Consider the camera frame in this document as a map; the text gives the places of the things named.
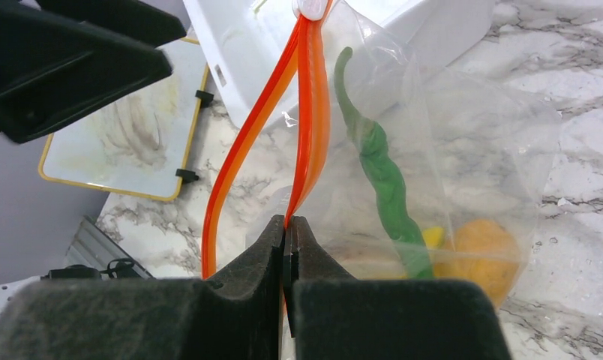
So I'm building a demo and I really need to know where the yellow banana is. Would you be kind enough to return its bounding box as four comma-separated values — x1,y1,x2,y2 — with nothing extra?
421,226,446,249

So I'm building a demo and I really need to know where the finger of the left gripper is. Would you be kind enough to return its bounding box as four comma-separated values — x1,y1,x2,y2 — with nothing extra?
37,0,187,47
0,1,173,144

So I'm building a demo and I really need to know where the green chili pepper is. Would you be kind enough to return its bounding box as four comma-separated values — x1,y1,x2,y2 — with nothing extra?
334,46,434,278

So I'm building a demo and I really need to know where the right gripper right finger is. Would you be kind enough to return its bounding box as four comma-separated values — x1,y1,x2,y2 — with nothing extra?
283,216,511,359

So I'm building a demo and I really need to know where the white plastic bin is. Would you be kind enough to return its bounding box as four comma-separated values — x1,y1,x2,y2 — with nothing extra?
184,1,496,128

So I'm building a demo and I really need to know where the white cutting board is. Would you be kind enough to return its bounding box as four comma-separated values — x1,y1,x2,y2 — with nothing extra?
38,38,209,201

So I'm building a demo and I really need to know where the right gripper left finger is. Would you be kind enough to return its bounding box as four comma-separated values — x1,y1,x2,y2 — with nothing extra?
0,215,284,359

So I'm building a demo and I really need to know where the clear zip top bag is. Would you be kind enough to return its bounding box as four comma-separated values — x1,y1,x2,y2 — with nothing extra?
201,0,563,319

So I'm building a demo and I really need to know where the orange citrus fruit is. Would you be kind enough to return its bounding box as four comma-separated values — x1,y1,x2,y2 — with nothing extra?
433,218,522,308

